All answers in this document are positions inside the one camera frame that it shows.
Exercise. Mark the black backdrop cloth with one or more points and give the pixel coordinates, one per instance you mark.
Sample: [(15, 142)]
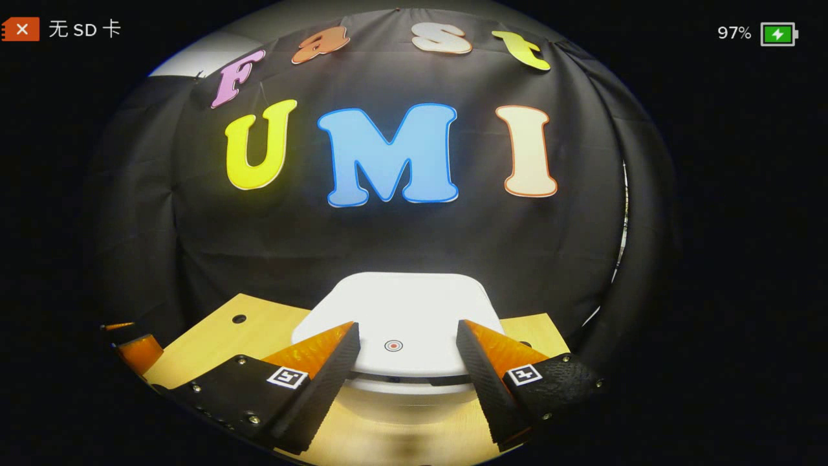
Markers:
[(388, 239)]

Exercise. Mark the wooden desktop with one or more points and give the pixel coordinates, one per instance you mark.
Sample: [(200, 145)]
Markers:
[(213, 343)]

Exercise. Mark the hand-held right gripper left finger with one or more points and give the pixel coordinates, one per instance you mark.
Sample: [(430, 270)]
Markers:
[(323, 395)]

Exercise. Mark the white desktop garbage bin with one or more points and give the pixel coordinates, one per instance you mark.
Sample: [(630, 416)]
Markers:
[(401, 304)]

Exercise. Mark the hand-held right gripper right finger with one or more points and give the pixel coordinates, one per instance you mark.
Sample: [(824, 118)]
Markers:
[(488, 395)]

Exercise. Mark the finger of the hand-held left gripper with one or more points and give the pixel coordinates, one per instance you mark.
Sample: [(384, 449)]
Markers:
[(139, 353), (116, 326)]

